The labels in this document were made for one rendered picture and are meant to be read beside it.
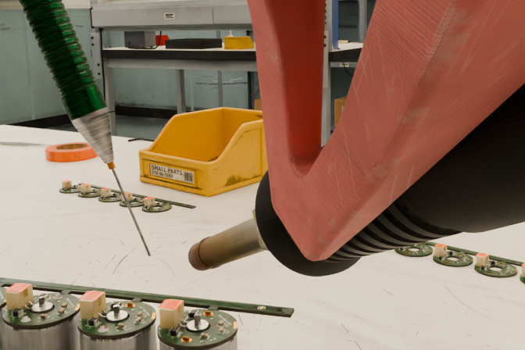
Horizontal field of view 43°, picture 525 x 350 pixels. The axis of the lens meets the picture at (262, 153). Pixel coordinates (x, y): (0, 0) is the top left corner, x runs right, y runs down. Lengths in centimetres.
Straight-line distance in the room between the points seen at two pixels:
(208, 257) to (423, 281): 25
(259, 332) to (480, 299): 13
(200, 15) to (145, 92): 319
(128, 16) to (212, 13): 51
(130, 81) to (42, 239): 585
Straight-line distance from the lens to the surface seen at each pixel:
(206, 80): 576
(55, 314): 23
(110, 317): 22
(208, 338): 21
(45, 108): 597
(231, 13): 299
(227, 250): 16
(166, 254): 46
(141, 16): 332
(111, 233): 51
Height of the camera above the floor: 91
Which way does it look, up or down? 12 degrees down
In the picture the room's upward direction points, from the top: 1 degrees counter-clockwise
